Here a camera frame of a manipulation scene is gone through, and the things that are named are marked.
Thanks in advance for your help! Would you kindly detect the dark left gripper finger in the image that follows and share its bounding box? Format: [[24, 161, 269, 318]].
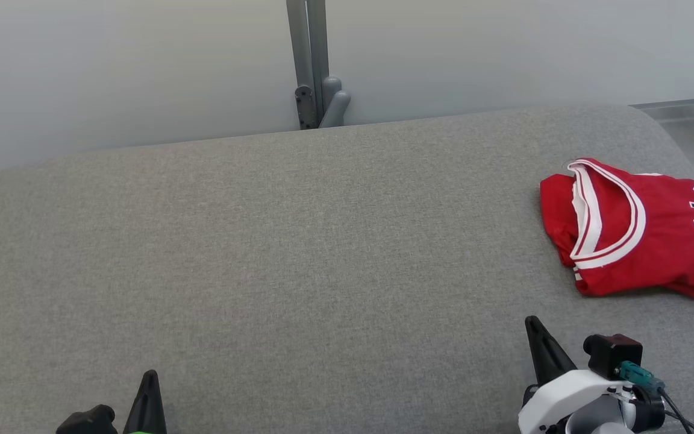
[[123, 370, 167, 434]]

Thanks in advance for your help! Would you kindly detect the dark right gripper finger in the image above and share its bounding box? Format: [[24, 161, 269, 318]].
[[525, 315, 577, 387]]

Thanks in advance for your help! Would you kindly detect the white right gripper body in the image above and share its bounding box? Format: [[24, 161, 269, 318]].
[[517, 369, 637, 434]]

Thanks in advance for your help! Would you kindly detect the red and white basketball jersey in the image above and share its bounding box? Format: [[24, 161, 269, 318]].
[[539, 157, 694, 303]]

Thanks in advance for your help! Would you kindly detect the grey fabric sofa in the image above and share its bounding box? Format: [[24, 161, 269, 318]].
[[0, 105, 694, 434]]

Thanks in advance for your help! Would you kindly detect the right black cable teal plug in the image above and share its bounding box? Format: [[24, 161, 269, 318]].
[[617, 360, 694, 434]]

